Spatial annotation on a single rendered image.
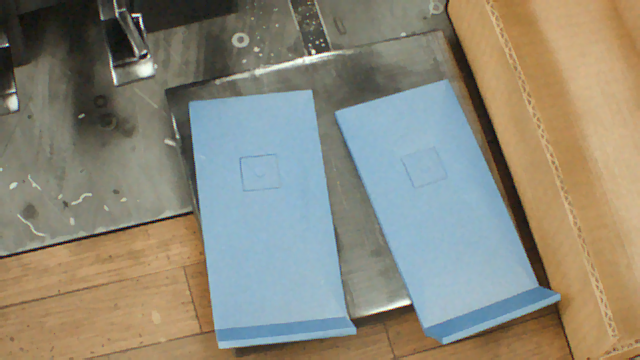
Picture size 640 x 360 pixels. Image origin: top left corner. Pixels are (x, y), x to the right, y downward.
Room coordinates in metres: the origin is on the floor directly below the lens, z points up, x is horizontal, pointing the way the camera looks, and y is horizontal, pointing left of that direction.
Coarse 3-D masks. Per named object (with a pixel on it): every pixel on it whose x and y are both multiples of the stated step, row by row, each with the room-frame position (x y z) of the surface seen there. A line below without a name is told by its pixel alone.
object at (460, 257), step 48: (432, 96) 0.36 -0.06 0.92; (384, 144) 0.33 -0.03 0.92; (432, 144) 0.33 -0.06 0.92; (384, 192) 0.30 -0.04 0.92; (432, 192) 0.30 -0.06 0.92; (480, 192) 0.31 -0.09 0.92; (432, 240) 0.27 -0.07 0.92; (480, 240) 0.28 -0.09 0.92; (432, 288) 0.25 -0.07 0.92; (480, 288) 0.25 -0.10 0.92; (528, 288) 0.26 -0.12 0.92; (432, 336) 0.22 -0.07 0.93
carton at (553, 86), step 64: (448, 0) 0.44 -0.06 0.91; (512, 0) 0.45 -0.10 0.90; (576, 0) 0.47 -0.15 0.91; (512, 64) 0.37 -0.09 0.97; (576, 64) 0.42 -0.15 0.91; (512, 128) 0.35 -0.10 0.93; (576, 128) 0.37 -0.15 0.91; (576, 192) 0.33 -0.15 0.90; (576, 256) 0.26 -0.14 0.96; (576, 320) 0.24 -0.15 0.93
